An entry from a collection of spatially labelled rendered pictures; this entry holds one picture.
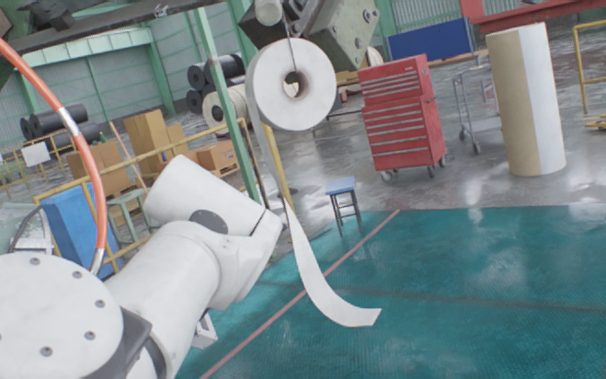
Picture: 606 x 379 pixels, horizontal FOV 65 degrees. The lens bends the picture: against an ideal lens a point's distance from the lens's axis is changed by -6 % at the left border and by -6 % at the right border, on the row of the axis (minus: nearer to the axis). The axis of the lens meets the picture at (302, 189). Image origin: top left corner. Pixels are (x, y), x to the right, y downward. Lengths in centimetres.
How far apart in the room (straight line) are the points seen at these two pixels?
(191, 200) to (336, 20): 66
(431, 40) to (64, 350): 914
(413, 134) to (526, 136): 114
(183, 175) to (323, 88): 49
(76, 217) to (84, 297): 480
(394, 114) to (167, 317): 497
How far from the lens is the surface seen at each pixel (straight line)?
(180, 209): 45
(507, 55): 465
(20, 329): 23
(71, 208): 502
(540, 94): 470
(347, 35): 105
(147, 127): 1029
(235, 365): 293
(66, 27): 121
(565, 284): 301
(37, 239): 58
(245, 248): 40
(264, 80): 85
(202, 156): 869
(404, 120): 518
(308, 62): 89
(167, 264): 34
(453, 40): 912
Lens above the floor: 149
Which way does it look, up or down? 14 degrees down
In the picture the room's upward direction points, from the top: 16 degrees counter-clockwise
